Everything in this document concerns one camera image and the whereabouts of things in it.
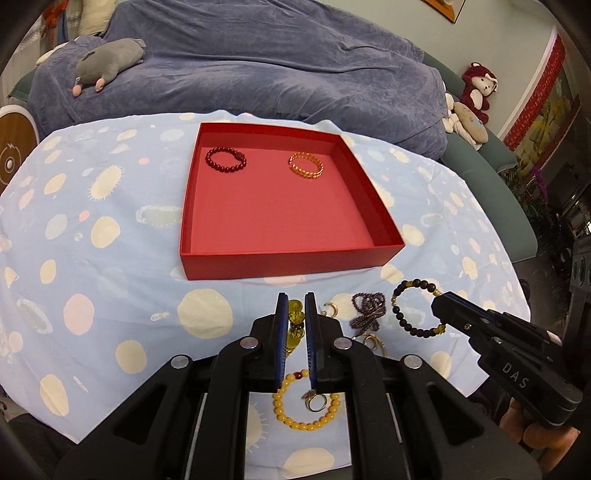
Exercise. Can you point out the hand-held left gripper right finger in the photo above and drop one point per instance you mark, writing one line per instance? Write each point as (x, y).
(311, 344)

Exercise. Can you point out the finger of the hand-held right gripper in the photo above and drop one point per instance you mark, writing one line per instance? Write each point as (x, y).
(455, 321)
(466, 305)

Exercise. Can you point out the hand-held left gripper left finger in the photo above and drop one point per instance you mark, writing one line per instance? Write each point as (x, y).
(281, 344)

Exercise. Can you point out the red cardboard box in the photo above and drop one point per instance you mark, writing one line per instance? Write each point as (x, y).
(277, 217)

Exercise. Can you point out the person's right hand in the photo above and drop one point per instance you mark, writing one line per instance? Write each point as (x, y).
(540, 441)

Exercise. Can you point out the gold hoop earring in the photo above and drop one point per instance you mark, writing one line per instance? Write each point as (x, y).
(334, 305)

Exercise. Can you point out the black speaker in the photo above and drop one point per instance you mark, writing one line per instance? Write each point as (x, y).
(581, 270)

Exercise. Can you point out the potted plant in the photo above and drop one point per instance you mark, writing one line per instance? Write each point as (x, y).
(535, 184)

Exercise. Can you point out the teal sofa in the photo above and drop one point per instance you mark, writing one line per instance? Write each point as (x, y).
(491, 159)

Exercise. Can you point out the cream plush toy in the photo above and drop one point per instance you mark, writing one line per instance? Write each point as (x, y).
(468, 121)

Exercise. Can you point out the light blue spotted tablecloth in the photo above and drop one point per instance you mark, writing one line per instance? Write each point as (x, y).
(92, 277)

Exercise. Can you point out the red monkey plush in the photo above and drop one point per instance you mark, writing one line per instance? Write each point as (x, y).
(471, 92)

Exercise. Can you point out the blue-grey sofa blanket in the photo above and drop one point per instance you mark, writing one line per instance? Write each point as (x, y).
(254, 60)

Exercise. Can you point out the grey plush mole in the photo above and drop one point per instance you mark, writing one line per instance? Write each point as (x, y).
(106, 60)

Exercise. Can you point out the round wooden stool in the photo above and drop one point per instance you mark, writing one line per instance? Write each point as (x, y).
(18, 138)

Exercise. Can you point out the cream pillow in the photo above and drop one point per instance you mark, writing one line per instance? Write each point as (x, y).
(99, 16)

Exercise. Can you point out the red wall banner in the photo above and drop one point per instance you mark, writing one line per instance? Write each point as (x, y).
(538, 92)

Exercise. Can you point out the framed wall picture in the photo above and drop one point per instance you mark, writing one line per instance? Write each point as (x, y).
(445, 8)

